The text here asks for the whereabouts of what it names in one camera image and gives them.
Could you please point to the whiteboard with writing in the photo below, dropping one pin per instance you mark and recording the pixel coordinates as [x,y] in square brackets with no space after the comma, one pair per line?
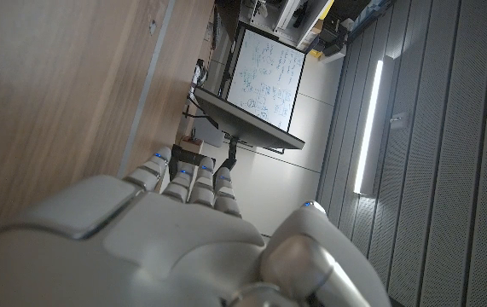
[264,77]

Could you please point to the white shelf unit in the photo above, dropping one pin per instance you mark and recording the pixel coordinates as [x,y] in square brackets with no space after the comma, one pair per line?
[288,13]

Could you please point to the ceiling sensor box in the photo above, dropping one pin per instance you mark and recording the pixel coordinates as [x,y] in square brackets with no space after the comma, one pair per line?
[398,120]

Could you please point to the beige wooden box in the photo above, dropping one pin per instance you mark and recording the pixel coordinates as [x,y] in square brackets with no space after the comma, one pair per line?
[191,145]

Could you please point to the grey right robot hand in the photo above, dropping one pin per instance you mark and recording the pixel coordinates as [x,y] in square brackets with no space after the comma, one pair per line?
[162,247]

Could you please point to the ceiling light strip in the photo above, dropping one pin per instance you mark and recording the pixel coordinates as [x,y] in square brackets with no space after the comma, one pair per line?
[369,128]

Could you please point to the black computer monitor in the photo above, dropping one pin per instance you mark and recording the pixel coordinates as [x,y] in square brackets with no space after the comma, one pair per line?
[243,123]

